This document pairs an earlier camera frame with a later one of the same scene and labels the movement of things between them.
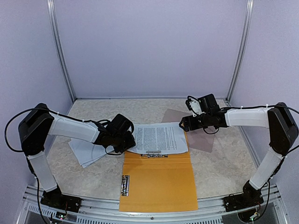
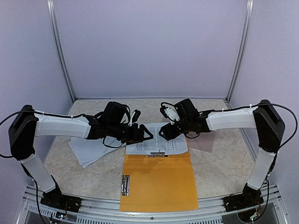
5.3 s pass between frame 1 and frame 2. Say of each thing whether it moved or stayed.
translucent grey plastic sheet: stayed
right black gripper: moved
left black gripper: moved
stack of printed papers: stayed
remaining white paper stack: stayed
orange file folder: stayed
